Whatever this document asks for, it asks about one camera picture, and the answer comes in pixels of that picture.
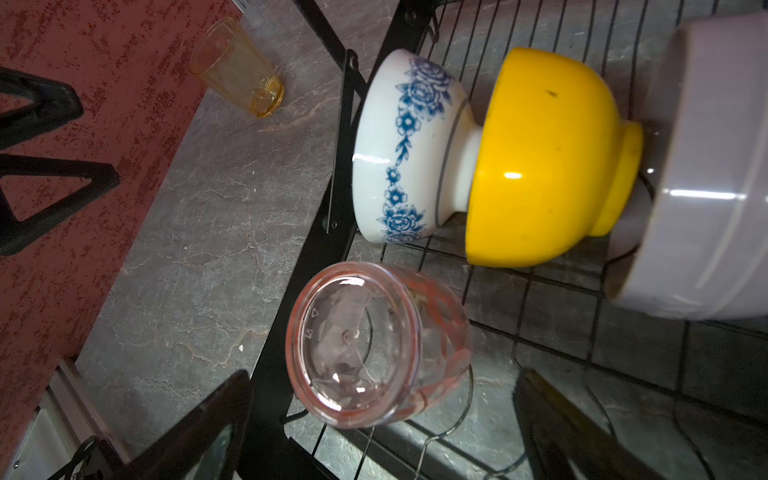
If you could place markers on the black wire dish rack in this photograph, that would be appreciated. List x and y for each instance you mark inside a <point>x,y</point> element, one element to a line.
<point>687,398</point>

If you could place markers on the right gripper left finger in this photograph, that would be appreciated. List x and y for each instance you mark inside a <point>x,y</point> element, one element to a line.
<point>205,444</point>

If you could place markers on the yellow bowl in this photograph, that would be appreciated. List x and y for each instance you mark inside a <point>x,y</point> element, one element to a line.
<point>556,164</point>

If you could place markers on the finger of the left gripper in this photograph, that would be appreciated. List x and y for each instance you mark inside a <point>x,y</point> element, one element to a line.
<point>51,104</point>
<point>17,232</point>

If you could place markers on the pale pink bowl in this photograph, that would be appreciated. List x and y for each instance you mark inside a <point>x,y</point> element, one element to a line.
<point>691,243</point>

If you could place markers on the amber transparent cup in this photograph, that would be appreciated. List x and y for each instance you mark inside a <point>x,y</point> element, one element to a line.
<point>226,60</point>

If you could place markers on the white blue floral bowl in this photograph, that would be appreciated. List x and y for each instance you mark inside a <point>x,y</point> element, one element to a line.
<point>415,152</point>

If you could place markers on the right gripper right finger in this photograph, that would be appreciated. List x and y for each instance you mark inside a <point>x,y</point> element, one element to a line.
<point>557,436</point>

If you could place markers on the pink transparent cup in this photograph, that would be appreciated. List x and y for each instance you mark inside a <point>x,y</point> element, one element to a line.
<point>370,344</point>

